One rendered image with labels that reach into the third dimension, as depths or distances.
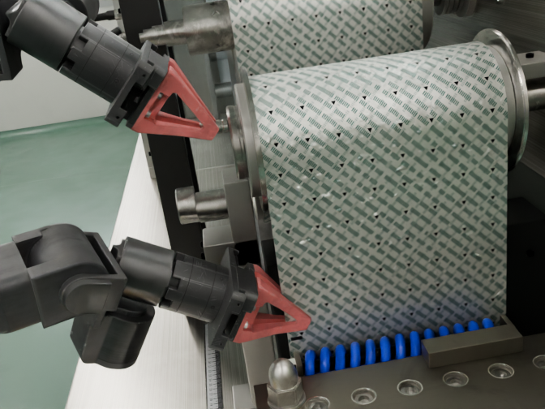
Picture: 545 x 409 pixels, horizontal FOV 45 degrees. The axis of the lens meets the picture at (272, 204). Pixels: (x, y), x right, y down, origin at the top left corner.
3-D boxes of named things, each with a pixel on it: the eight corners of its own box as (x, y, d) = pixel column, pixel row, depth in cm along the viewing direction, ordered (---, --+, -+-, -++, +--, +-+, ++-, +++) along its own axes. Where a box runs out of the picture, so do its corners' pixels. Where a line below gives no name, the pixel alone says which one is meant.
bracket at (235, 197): (229, 393, 85) (187, 174, 73) (279, 385, 85) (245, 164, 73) (232, 420, 80) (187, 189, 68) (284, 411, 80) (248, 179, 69)
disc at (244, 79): (253, 177, 76) (235, 51, 69) (258, 176, 76) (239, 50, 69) (268, 238, 63) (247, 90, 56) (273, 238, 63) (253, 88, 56)
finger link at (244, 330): (299, 363, 66) (212, 337, 64) (289, 325, 73) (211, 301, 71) (326, 307, 64) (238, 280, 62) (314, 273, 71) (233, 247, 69)
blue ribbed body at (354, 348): (302, 372, 69) (298, 344, 68) (496, 336, 71) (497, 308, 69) (306, 393, 66) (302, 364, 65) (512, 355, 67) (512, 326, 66)
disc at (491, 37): (462, 143, 77) (464, 16, 71) (466, 143, 77) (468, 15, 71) (520, 196, 64) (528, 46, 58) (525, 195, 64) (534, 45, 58)
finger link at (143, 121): (197, 170, 63) (110, 118, 60) (196, 145, 69) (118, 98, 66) (236, 113, 61) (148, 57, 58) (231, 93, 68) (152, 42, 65)
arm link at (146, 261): (112, 249, 59) (119, 222, 64) (90, 311, 61) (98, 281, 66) (185, 271, 61) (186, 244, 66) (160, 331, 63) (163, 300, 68)
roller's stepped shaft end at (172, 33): (143, 49, 87) (138, 23, 86) (187, 41, 88) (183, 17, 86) (141, 52, 84) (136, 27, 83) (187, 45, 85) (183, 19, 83)
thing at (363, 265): (291, 363, 70) (268, 204, 63) (504, 325, 71) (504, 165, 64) (292, 366, 69) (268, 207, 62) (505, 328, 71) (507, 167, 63)
